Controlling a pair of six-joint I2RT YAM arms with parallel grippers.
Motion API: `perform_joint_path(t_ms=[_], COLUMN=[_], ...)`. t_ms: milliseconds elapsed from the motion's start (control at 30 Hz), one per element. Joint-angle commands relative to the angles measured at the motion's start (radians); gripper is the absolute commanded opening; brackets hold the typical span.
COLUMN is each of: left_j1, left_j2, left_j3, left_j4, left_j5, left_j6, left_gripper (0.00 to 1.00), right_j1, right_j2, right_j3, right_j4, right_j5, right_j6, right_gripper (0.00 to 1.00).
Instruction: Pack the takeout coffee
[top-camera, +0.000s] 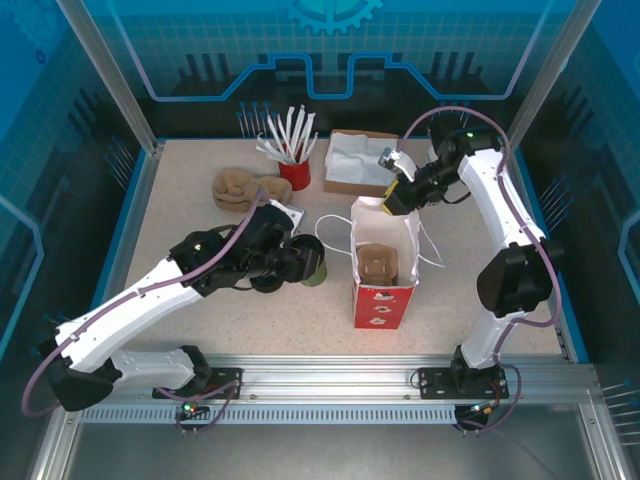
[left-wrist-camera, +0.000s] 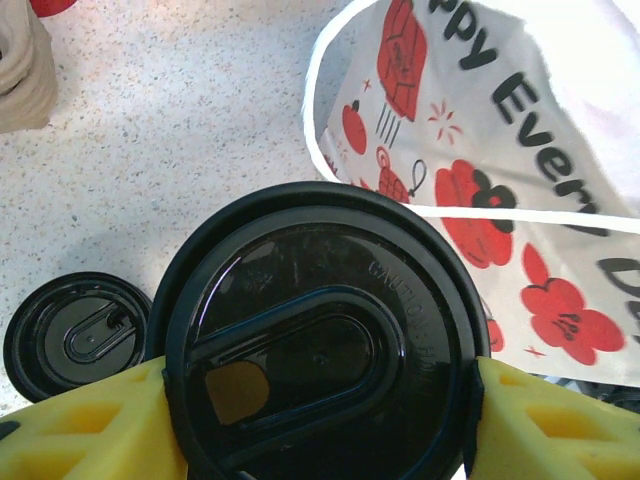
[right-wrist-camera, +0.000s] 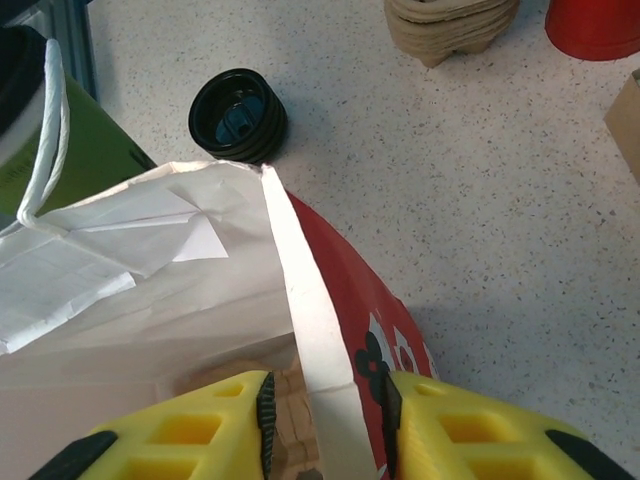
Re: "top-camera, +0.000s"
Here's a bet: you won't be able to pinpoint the red paper bag white handles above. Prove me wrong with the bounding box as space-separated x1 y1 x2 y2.
314 195 445 330

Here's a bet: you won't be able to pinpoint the stack of black cup lids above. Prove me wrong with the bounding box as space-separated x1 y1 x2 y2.
249 273 284 296

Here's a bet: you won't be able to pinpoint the brown cardboard napkin box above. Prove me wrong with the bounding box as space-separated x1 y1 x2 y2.
323 128 401 197

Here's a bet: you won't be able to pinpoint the stack of white napkins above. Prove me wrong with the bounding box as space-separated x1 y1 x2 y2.
325 133 399 184

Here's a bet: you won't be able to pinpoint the red straw holder cup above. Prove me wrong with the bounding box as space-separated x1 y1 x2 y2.
278 158 312 192

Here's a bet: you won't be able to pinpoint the stack of pulp cup carriers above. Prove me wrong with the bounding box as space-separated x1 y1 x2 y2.
212 168 294 217

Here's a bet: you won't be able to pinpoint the bent white wrapped straw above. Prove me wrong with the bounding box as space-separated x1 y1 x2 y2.
255 132 286 162

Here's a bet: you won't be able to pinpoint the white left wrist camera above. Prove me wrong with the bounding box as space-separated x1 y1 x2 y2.
269 199 305 236

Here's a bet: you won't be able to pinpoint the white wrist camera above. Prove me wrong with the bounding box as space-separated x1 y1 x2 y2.
377 146 417 184
269 199 305 236

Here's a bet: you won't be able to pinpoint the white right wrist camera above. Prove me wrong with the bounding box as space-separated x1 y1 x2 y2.
377 146 417 184

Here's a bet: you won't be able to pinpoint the aluminium frame beam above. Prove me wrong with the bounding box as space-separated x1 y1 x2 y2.
64 353 599 404

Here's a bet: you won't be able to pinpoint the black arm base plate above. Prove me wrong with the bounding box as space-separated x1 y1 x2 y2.
417 366 510 400
152 367 244 400

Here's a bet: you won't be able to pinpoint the aluminium frame post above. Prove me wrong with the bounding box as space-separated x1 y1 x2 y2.
54 0 165 155
502 0 604 156

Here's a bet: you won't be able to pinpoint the slotted grey cable duct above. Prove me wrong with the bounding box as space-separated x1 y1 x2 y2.
79 405 459 426

